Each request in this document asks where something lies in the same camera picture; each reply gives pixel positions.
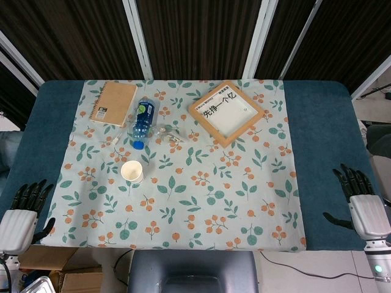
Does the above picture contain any wooden picture frame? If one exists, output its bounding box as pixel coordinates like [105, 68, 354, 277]
[187, 80, 265, 149]

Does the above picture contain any floral tablecloth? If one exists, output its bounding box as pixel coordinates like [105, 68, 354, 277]
[40, 79, 307, 253]

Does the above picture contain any blue table cover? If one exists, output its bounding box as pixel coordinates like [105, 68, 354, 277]
[0, 79, 382, 251]

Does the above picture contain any white paper cup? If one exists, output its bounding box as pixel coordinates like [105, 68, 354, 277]
[120, 160, 145, 184]

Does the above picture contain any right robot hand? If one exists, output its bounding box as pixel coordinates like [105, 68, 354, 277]
[323, 164, 391, 241]

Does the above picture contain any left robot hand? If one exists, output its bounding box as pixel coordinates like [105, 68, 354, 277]
[0, 179, 56, 255]

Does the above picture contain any blue plastic water bottle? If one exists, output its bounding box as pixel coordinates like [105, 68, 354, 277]
[126, 97, 161, 150]

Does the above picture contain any crumpled clear plastic wrapper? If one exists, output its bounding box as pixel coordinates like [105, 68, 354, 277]
[152, 124, 188, 143]

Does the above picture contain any black cable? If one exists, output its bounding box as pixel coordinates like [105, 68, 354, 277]
[113, 249, 134, 288]

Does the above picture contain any metal tray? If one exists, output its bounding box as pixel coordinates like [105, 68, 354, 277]
[21, 275, 59, 293]

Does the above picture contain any brown spiral notebook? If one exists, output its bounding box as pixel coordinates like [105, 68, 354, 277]
[89, 81, 138, 128]

